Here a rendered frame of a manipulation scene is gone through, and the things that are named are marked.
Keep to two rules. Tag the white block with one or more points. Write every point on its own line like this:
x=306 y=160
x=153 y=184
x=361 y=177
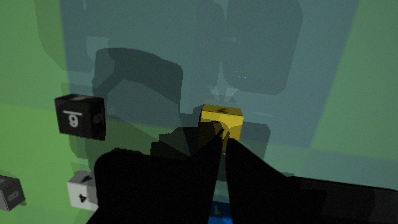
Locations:
x=82 y=191

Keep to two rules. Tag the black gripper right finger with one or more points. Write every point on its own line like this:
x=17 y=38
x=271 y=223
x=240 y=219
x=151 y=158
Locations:
x=259 y=194

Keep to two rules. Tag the blue block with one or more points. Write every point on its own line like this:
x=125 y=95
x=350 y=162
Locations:
x=220 y=213

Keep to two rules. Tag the yellow block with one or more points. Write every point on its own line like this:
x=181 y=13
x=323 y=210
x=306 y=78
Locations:
x=220 y=121

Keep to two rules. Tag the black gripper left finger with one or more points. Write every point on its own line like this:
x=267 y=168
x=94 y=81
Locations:
x=184 y=186

